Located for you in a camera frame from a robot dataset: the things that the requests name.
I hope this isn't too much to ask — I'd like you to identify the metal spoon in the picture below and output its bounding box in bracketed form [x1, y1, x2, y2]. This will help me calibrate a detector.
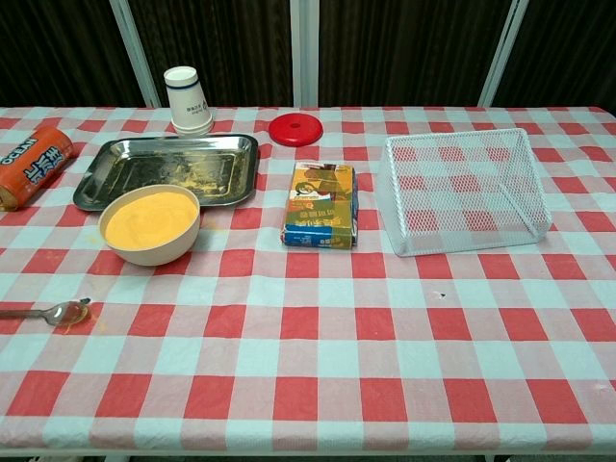
[0, 297, 92, 327]

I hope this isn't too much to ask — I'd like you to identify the yellow blue carton box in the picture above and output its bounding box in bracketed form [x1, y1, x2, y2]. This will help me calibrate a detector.
[280, 161, 360, 250]

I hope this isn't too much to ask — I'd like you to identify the red round plastic lid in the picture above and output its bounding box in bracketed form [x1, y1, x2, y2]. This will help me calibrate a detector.
[268, 113, 323, 147]

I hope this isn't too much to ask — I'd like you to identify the stainless steel tray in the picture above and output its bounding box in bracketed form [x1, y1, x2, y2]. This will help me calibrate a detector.
[72, 133, 260, 212]

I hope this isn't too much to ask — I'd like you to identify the white paper cup stack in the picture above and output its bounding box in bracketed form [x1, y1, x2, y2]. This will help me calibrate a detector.
[163, 65, 216, 138]

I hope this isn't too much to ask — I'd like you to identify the dark brown corrugated panel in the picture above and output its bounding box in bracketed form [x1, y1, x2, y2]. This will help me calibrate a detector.
[495, 0, 616, 116]
[128, 0, 295, 108]
[318, 0, 511, 108]
[0, 0, 145, 108]

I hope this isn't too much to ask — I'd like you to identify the orange cylindrical snack can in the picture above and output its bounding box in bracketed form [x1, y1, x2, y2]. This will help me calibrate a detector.
[0, 125, 76, 212]

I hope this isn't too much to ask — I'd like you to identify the white wire mesh basket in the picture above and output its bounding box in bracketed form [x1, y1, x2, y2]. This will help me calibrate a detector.
[375, 127, 553, 258]

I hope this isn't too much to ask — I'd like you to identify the red white checkered tablecloth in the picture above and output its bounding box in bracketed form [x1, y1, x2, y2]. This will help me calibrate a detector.
[0, 105, 616, 456]

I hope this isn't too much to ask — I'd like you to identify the cream round bowl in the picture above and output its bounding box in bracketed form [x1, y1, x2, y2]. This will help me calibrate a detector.
[97, 184, 201, 268]

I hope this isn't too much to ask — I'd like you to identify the white partition post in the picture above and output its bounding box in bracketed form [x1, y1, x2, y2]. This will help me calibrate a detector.
[289, 0, 321, 108]
[108, 0, 162, 108]
[477, 0, 529, 108]

